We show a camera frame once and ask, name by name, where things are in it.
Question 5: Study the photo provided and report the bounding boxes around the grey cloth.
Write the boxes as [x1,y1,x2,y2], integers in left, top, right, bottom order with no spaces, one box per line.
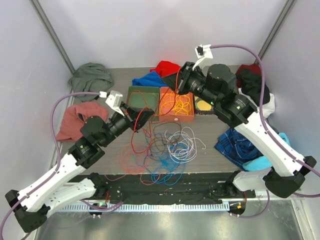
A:
[68,62,115,93]

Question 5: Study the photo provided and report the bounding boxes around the orange cable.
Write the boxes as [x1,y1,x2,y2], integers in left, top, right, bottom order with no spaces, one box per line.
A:
[118,142,156,175]

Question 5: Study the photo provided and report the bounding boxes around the cyan cloth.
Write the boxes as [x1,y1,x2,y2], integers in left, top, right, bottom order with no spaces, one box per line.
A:
[242,132,292,173]

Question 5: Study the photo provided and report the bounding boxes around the salmon drawer box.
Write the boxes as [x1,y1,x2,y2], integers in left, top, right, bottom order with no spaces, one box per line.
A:
[157,87,195,123]

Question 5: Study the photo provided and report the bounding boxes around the white cloth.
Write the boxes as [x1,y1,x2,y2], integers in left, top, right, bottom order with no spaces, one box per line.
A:
[238,88,276,119]

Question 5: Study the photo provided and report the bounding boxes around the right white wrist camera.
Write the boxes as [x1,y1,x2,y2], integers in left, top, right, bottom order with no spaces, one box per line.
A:
[192,44,213,71]

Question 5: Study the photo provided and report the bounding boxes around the dusty pink cloth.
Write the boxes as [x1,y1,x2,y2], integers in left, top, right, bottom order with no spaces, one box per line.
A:
[56,101,108,142]

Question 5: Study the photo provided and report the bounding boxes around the pink cable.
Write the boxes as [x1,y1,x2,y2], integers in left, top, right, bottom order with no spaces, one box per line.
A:
[103,172,156,187]

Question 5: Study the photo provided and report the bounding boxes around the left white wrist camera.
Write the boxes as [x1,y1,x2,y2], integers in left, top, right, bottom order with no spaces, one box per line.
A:
[99,90,125,116]

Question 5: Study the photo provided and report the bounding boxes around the blue plaid cloth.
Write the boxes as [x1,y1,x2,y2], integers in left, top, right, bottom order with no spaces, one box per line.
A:
[214,124,280,172]

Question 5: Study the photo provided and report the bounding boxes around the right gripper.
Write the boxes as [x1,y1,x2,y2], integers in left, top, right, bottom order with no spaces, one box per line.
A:
[161,62,221,108]

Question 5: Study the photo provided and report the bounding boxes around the slotted cable duct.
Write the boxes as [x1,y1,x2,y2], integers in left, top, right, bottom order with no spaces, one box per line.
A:
[59,202,230,213]

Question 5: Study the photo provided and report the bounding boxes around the black cable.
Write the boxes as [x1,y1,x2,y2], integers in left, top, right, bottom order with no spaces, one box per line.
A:
[142,119,182,157]

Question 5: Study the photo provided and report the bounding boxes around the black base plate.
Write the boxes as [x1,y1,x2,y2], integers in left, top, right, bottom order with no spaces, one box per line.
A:
[83,172,256,205]

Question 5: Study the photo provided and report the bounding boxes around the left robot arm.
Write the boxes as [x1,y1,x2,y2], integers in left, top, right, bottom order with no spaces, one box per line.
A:
[5,102,154,233]

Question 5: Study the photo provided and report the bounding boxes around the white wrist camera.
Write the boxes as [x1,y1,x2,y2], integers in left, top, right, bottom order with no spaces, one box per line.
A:
[192,44,213,71]
[99,90,125,116]

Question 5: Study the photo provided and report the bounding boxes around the blue cable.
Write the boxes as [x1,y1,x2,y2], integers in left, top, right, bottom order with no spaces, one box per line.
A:
[147,129,198,186]

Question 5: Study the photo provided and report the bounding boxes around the white cable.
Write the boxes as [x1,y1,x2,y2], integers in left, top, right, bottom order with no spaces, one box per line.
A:
[166,126,207,165]

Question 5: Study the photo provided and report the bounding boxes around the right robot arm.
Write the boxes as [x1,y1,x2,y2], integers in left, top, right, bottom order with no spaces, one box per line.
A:
[162,62,317,198]

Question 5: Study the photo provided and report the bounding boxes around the black cloth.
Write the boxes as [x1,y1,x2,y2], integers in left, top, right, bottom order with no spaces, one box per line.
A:
[236,68,262,106]

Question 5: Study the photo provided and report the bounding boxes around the green drawer box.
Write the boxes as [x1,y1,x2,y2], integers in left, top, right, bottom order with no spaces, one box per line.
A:
[126,86,160,122]

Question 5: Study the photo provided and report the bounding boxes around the yellow cable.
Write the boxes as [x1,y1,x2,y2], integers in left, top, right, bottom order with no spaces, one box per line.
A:
[172,93,193,116]

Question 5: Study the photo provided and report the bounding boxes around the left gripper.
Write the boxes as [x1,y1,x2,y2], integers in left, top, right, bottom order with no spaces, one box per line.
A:
[99,101,154,147]

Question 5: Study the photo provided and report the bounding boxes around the dark red cloth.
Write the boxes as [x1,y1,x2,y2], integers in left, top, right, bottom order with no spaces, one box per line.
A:
[236,63,261,75]

